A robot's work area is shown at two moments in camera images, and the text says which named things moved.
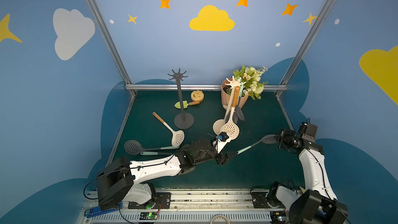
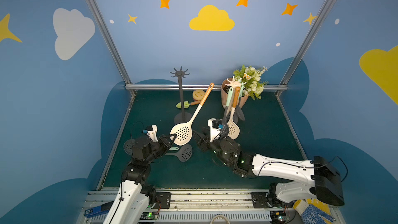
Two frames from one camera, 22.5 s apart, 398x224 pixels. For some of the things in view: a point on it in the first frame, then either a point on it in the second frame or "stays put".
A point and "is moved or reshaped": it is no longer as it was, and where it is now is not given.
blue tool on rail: [91, 211] stays put
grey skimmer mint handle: [239, 110] stays put
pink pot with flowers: [253, 86] stays put
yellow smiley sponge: [197, 95] stays put
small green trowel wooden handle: [185, 104] stays put
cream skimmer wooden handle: [230, 128] stays put
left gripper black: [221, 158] to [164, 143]
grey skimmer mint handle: [272, 139] to [224, 131]
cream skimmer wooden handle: [178, 136] is moved or reshaped
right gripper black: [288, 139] to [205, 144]
